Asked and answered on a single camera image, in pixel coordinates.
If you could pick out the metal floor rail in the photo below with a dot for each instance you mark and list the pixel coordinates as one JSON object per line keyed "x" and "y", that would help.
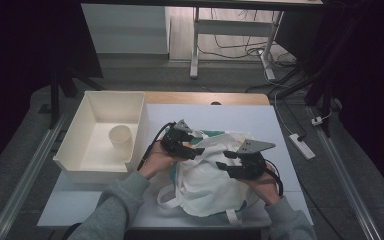
{"x": 30, "y": 173}
{"x": 346, "y": 190}

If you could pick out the white power strip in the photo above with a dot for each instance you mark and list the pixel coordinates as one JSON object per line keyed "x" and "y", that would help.
{"x": 301, "y": 146}

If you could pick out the white tote bag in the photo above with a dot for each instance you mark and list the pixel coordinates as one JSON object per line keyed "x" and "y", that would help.
{"x": 203, "y": 180}

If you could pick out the small white adapter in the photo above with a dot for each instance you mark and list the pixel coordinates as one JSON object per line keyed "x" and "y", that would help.
{"x": 317, "y": 121}

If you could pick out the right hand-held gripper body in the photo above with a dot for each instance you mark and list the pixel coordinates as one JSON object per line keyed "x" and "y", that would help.
{"x": 250, "y": 166}

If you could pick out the white cabinet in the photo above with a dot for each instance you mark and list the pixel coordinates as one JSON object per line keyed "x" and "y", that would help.
{"x": 123, "y": 30}

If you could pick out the black curtain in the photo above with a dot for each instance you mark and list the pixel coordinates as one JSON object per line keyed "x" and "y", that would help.
{"x": 370, "y": 66}
{"x": 16, "y": 50}

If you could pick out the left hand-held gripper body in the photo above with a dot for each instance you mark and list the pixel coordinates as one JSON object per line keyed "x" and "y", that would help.
{"x": 175, "y": 141}

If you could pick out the white plastic bin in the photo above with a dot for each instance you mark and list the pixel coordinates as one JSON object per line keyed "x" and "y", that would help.
{"x": 76, "y": 133}

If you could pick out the white-framed desk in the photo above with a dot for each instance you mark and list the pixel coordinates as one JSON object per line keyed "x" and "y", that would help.
{"x": 233, "y": 27}

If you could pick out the black tripod stand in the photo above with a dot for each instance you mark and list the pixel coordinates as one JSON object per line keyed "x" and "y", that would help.
{"x": 326, "y": 100}
{"x": 55, "y": 100}

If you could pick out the person's left hand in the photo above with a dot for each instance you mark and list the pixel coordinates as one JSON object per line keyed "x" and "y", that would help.
{"x": 155, "y": 161}

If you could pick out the person's right hand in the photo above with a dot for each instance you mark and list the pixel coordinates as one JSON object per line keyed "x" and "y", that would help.
{"x": 266, "y": 186}

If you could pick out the white cup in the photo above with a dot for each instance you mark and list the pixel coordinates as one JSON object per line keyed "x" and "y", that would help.
{"x": 121, "y": 140}

